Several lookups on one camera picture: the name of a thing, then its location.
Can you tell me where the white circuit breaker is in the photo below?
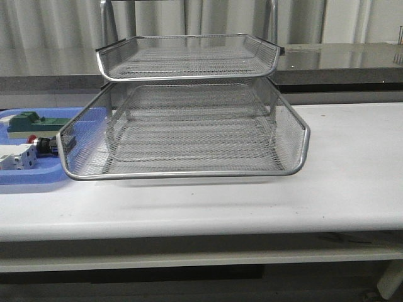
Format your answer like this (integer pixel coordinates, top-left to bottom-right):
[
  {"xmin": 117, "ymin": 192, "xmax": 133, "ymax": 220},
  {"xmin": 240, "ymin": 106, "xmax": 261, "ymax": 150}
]
[{"xmin": 1, "ymin": 143, "xmax": 37, "ymax": 171}]

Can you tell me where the green terminal block module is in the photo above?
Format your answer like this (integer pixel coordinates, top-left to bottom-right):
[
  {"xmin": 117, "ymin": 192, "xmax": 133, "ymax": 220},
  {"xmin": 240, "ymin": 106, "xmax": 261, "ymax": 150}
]
[{"xmin": 7, "ymin": 111, "xmax": 70, "ymax": 138}]

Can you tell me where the white table leg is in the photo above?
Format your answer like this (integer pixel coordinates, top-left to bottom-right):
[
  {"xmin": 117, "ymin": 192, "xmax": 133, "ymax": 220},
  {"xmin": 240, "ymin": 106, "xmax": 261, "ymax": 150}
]
[{"xmin": 377, "ymin": 260, "xmax": 403, "ymax": 299}]

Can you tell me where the grey stone counter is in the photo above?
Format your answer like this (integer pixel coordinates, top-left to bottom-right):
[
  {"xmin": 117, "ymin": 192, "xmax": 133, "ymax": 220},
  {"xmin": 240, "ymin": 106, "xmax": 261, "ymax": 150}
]
[{"xmin": 1, "ymin": 43, "xmax": 402, "ymax": 109}]

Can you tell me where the grey metal rack frame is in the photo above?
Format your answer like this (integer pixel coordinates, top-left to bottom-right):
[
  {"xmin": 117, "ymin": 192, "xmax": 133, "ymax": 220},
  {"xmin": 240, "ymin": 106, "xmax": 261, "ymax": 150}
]
[{"xmin": 99, "ymin": 0, "xmax": 286, "ymax": 126}]

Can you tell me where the red emergency stop button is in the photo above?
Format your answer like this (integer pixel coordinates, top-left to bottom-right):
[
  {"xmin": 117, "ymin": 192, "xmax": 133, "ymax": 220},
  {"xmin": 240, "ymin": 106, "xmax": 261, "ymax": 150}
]
[{"xmin": 26, "ymin": 135, "xmax": 76, "ymax": 157}]

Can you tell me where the mesh tray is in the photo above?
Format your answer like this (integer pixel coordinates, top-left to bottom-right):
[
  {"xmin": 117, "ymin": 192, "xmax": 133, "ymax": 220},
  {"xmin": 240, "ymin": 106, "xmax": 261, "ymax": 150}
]
[
  {"xmin": 96, "ymin": 34, "xmax": 282, "ymax": 82},
  {"xmin": 57, "ymin": 78, "xmax": 310, "ymax": 181}
]

